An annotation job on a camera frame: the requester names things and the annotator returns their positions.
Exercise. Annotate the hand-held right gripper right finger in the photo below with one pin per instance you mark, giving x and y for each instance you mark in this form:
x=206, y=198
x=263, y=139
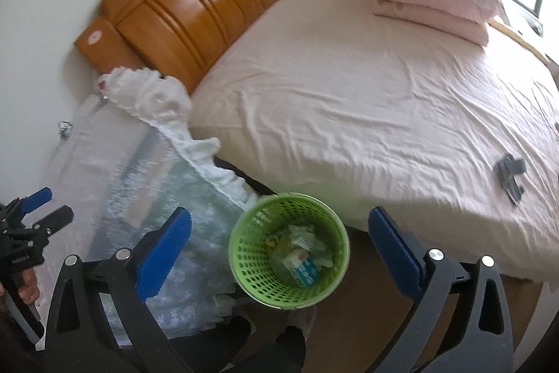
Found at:
x=393, y=250

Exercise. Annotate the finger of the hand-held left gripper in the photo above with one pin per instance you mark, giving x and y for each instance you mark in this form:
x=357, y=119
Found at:
x=59, y=218
x=37, y=198

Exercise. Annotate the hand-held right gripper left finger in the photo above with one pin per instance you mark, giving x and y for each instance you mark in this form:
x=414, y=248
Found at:
x=163, y=255

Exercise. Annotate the green plastic basket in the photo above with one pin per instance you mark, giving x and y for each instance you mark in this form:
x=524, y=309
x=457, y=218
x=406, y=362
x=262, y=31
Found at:
x=244, y=268

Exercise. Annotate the small green white carton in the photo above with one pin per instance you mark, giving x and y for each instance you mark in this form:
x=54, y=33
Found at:
x=301, y=235

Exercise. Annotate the blue white milk carton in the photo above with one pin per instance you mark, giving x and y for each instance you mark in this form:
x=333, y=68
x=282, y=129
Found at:
x=301, y=268

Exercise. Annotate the yellow snack wrapper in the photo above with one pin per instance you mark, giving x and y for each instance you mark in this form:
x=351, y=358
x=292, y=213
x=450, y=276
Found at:
x=273, y=243

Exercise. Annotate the small red white wrapper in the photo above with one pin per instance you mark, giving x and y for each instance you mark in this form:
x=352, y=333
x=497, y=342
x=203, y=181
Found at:
x=102, y=84

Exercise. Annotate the person's left hand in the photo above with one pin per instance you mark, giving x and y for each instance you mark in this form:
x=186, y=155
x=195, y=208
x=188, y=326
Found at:
x=28, y=288

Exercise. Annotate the white lace tablecloth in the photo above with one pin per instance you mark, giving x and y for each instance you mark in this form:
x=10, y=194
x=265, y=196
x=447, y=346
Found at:
x=131, y=180

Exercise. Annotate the grey plastic clip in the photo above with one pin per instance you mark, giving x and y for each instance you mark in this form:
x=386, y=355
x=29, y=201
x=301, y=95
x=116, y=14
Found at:
x=506, y=174

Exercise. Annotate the bed with pink sheet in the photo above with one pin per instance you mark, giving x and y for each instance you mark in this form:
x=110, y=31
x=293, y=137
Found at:
x=349, y=102

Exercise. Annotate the wooden headboard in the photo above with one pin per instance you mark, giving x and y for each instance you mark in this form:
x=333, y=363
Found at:
x=183, y=6

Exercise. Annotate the wooden bed side rail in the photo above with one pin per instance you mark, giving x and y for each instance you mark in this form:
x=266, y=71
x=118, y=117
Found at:
x=524, y=43

